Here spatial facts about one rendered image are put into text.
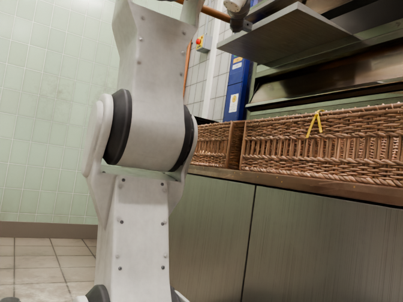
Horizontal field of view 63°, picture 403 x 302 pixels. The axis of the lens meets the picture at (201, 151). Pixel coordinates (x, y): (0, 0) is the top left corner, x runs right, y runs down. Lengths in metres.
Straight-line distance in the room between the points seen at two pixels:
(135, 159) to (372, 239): 0.43
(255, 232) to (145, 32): 0.52
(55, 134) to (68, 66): 0.46
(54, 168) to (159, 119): 1.81
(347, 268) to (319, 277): 0.07
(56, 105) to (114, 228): 1.84
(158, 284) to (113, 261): 0.09
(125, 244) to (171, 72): 0.32
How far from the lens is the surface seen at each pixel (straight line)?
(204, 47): 2.40
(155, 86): 0.63
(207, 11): 1.41
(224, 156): 1.06
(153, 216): 0.62
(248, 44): 1.64
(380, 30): 1.44
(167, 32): 0.69
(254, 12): 1.82
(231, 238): 0.92
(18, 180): 2.36
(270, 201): 0.81
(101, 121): 0.60
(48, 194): 2.38
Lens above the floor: 0.56
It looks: 3 degrees up
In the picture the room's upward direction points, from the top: 8 degrees clockwise
